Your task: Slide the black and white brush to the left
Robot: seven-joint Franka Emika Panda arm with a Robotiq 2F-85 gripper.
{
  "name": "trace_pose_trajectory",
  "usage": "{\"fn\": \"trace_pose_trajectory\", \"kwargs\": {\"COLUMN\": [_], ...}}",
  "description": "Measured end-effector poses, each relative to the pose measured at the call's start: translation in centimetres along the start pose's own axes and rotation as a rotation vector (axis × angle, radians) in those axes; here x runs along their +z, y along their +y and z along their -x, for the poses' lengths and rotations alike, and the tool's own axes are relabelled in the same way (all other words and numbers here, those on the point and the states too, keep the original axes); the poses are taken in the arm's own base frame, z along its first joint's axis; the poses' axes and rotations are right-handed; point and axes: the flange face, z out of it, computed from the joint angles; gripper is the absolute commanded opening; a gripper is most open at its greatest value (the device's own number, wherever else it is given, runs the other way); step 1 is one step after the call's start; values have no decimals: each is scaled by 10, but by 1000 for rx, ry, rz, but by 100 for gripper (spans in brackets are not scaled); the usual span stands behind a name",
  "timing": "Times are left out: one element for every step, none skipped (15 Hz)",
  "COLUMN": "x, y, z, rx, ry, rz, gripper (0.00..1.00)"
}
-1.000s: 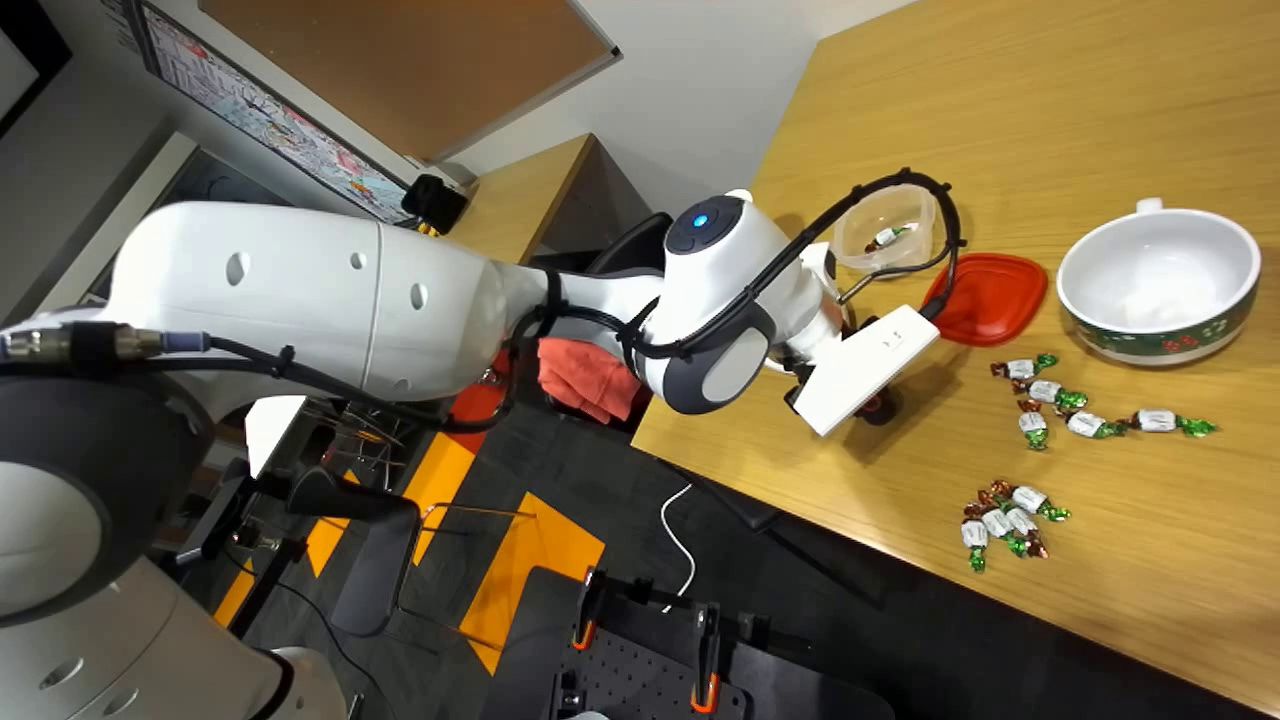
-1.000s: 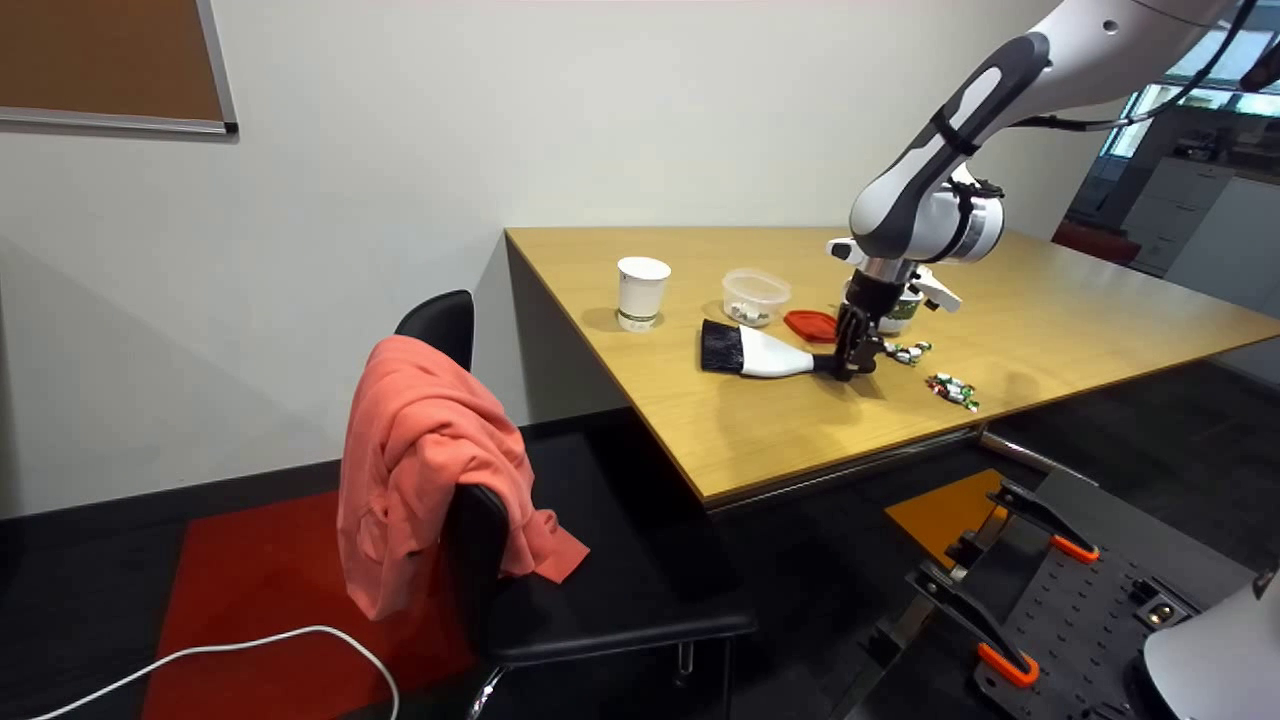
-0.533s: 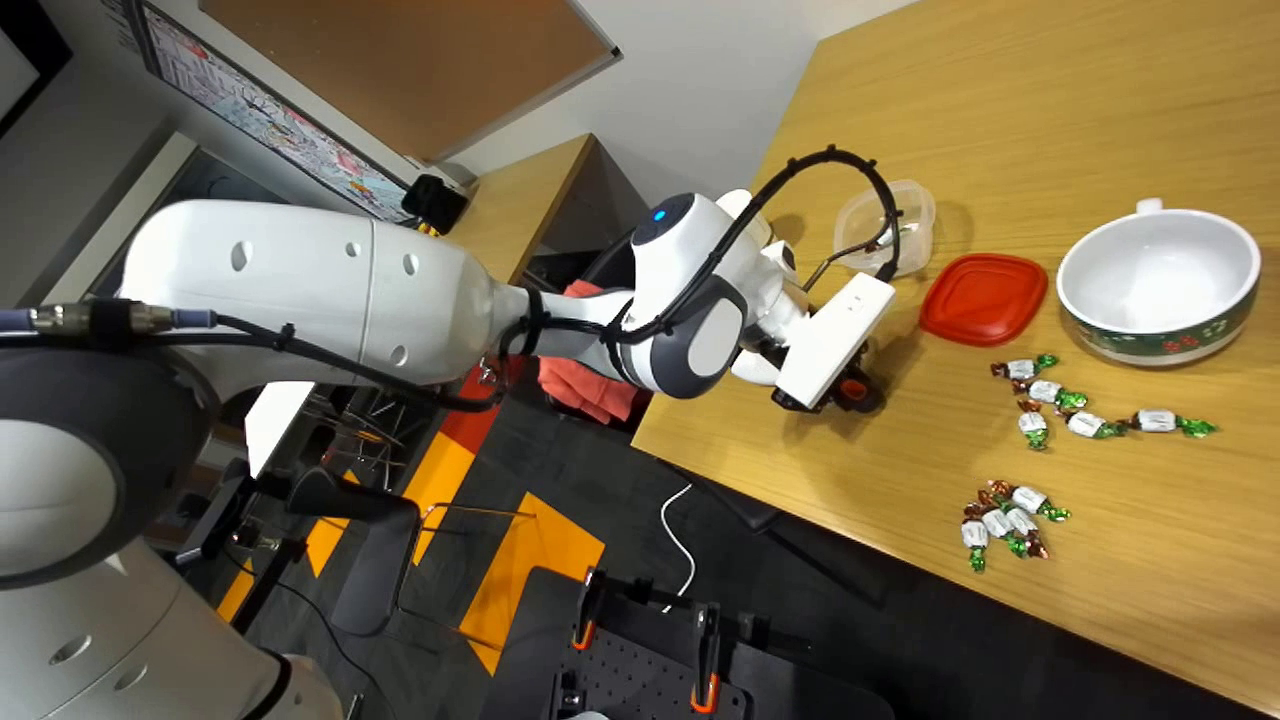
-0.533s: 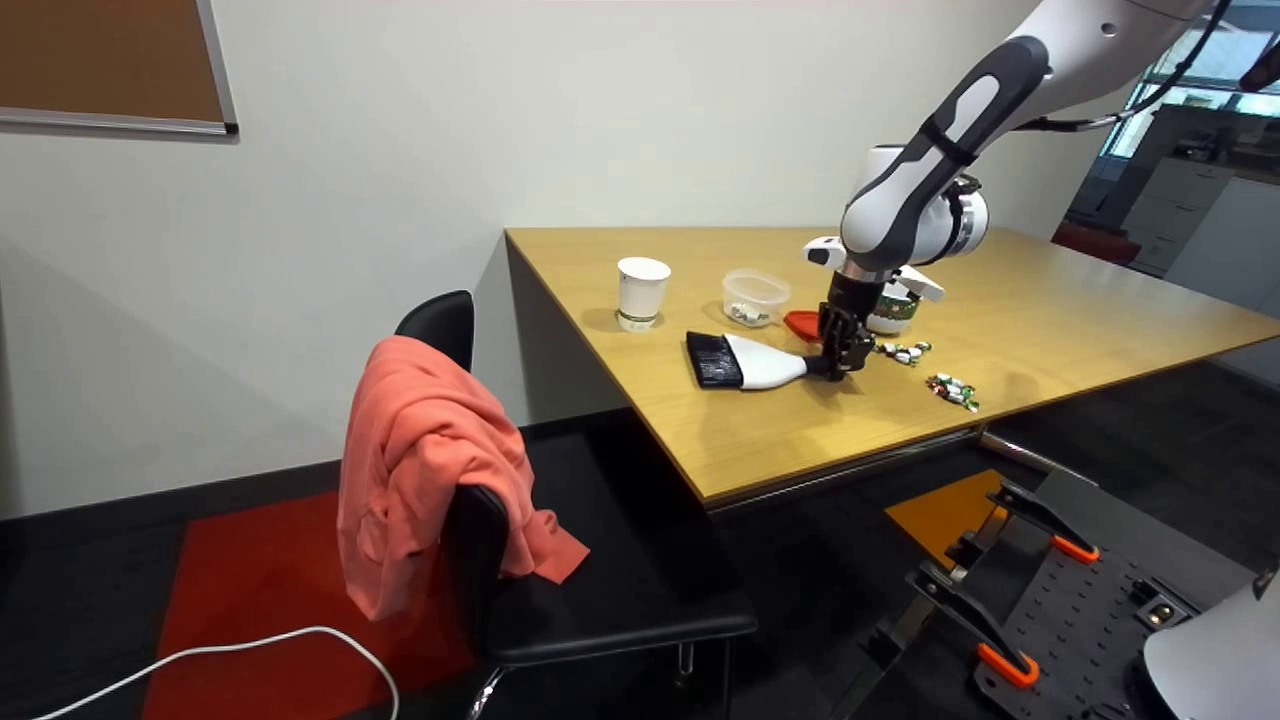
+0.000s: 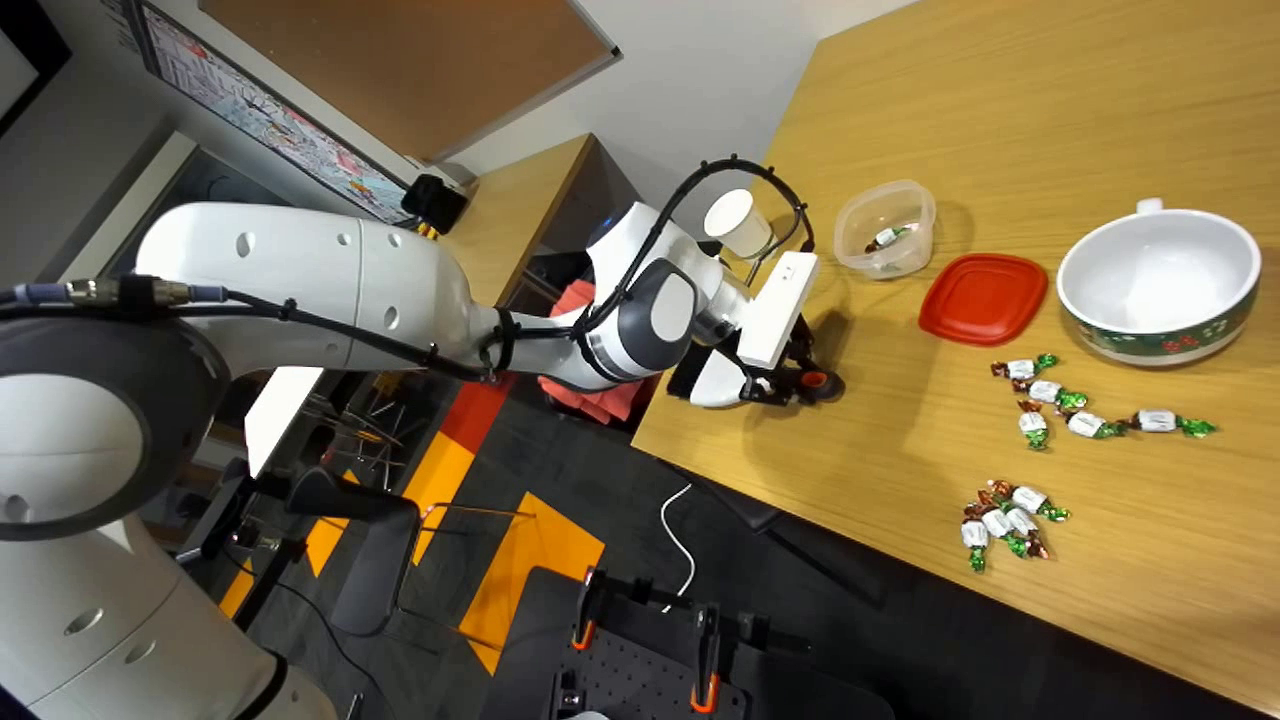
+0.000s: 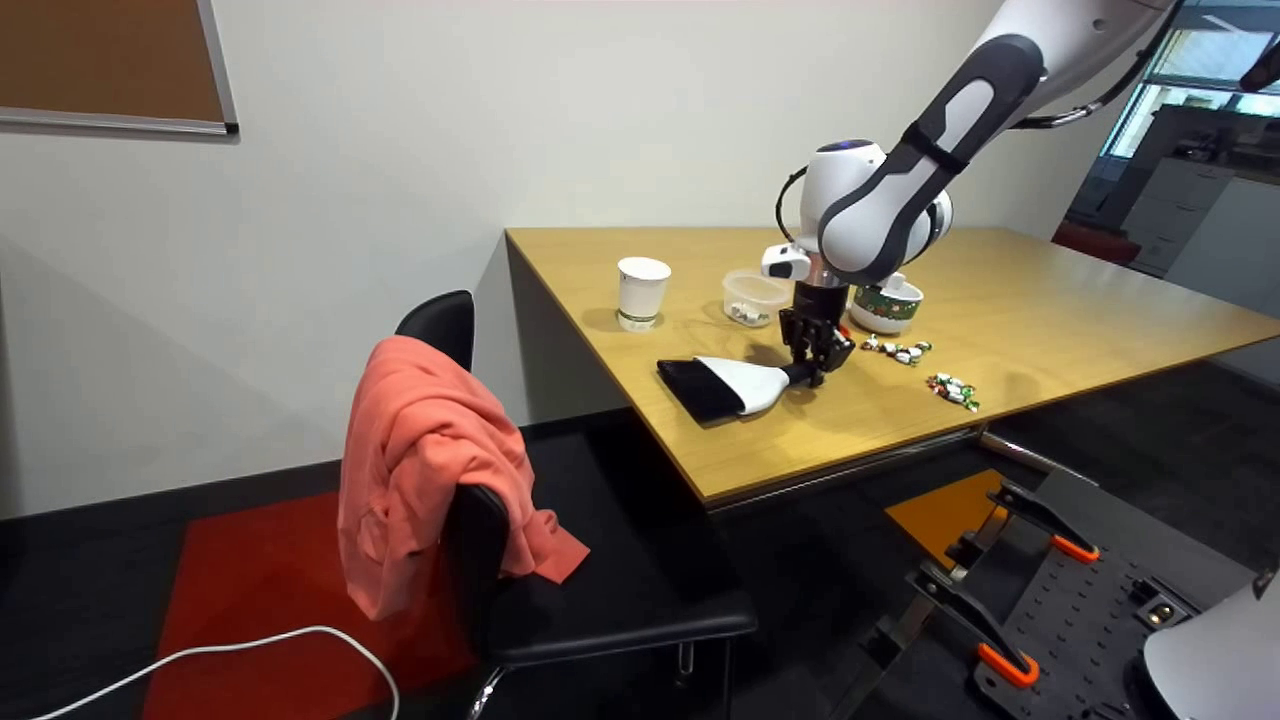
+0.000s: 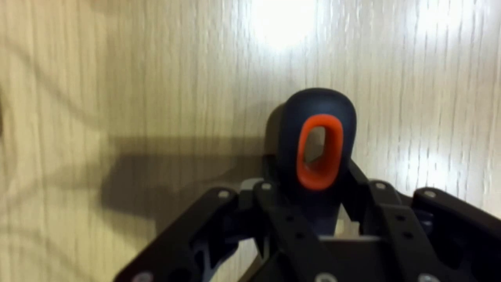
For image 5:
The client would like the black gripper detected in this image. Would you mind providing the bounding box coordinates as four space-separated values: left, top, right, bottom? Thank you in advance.
751 316 822 408

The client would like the green white wrapped candy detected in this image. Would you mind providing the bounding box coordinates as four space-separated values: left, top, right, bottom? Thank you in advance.
1000 504 1057 559
990 347 1064 393
1062 408 1134 443
1015 377 1097 417
862 220 925 256
1004 479 1072 528
955 500 995 575
1126 405 1222 443
1015 408 1057 455
978 476 1023 545

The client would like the red fabric chair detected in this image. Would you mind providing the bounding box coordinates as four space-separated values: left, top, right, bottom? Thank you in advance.
535 276 671 428

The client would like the clear plastic container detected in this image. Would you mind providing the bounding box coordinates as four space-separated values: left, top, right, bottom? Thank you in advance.
833 178 941 284

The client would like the red square plastic lid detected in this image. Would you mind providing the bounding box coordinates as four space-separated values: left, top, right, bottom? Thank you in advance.
918 253 1051 347

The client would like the wooden cabinet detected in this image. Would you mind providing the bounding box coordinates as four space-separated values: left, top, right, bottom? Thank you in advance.
436 134 655 316

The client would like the black stand with orange clamps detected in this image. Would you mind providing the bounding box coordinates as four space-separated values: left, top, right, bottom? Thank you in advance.
552 564 833 720

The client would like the white ceramic mug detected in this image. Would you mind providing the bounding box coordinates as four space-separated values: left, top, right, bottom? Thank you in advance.
1051 197 1266 372

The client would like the small black device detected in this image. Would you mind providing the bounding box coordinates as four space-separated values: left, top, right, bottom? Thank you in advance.
395 169 471 238

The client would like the brown cork board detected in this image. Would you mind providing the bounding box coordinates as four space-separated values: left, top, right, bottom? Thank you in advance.
198 0 624 166

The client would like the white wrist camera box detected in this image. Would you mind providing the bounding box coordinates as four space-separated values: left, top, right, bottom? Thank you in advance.
738 247 822 377

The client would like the white floor cable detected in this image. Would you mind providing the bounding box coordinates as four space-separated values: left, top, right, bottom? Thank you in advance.
654 479 705 600

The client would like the printed wall poster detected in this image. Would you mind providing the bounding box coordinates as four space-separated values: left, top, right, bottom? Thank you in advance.
133 0 417 224

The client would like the black cable with connector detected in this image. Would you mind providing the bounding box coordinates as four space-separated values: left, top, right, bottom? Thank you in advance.
0 271 535 383

